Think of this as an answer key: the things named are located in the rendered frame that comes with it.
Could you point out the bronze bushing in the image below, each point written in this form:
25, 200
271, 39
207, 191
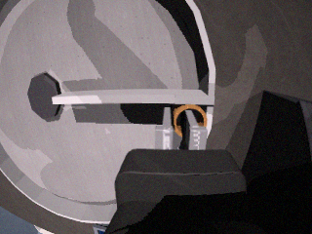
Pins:
202, 119

